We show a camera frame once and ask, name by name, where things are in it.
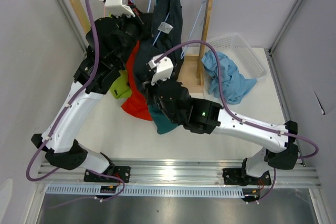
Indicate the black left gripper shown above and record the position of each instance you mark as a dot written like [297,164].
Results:
[145,33]

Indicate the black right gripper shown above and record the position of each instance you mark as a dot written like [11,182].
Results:
[149,89]

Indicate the teal shorts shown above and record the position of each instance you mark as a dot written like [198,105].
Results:
[163,124]

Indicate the orange shorts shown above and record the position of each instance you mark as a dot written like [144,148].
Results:
[135,105]

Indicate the dark navy shorts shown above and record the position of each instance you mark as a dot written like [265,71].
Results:
[166,41]

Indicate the light blue shorts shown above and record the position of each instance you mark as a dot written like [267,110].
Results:
[225,78]

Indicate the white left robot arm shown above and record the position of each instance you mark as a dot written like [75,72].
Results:
[110,43]

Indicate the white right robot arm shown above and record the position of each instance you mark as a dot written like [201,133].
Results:
[202,116]

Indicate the lime green shorts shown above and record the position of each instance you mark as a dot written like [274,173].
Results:
[120,89]

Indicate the white plastic basket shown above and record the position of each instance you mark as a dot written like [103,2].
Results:
[235,47]

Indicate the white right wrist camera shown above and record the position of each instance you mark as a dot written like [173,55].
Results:
[162,67]

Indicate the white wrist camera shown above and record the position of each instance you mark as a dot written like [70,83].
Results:
[162,67]
[118,8]

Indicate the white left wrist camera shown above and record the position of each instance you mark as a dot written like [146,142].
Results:
[118,8]

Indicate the aluminium mounting rail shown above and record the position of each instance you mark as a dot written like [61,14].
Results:
[173,178]

